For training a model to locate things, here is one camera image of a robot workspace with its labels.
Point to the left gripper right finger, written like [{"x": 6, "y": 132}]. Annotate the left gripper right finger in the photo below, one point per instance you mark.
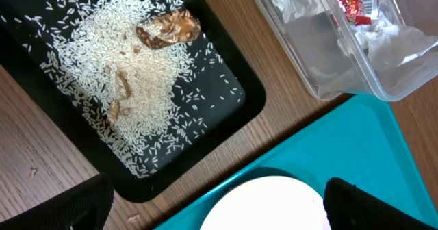
[{"x": 350, "y": 208}]

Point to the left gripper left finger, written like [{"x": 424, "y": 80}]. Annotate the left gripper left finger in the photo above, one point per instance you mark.
[{"x": 85, "y": 206}]

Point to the large pink plate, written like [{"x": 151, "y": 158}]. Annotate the large pink plate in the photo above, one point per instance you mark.
[{"x": 272, "y": 202}]

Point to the white napkin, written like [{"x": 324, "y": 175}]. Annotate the white napkin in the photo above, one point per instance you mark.
[{"x": 386, "y": 44}]

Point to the brown food scrap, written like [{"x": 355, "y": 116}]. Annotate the brown food scrap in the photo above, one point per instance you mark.
[{"x": 162, "y": 31}]

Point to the red snack wrapper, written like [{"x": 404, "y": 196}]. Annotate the red snack wrapper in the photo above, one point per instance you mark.
[{"x": 359, "y": 12}]

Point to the clear plastic waste bin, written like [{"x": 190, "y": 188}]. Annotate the clear plastic waste bin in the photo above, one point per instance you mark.
[{"x": 330, "y": 61}]

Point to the teal serving tray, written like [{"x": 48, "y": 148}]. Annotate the teal serving tray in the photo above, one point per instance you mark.
[{"x": 360, "y": 142}]

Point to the spilled rice pile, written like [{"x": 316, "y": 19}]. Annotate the spilled rice pile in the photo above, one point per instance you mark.
[{"x": 148, "y": 106}]

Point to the black rectangular tray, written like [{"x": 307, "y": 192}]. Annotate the black rectangular tray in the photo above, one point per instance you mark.
[{"x": 61, "y": 111}]

